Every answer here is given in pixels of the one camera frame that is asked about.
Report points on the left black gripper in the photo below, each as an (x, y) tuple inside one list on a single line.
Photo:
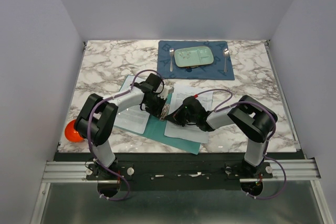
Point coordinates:
[(157, 113)]

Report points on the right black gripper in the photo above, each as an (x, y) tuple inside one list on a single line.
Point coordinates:
[(176, 117)]

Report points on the white printed paper sheets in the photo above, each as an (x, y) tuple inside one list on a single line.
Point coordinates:
[(191, 133)]

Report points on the teal file folder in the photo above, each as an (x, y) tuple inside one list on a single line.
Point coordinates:
[(153, 140)]

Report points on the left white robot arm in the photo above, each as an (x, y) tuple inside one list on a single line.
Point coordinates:
[(97, 116)]

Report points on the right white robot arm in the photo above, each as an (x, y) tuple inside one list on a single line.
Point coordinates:
[(256, 121)]

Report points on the printed sheet in folder pocket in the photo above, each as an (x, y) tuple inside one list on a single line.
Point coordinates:
[(132, 119)]

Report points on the silver fork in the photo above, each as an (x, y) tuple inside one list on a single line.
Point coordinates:
[(171, 52)]

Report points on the light green divided plate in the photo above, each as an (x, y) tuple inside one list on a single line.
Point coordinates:
[(193, 56)]

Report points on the silver spoon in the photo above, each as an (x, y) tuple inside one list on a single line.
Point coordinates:
[(226, 56)]

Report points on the orange ball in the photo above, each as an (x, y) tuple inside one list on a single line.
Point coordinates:
[(71, 134)]

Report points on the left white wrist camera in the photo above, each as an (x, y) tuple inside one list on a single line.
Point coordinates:
[(166, 91)]

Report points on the black mounting base plate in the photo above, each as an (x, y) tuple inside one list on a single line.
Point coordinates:
[(178, 172)]

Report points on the aluminium frame rail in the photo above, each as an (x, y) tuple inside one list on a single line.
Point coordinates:
[(75, 172)]

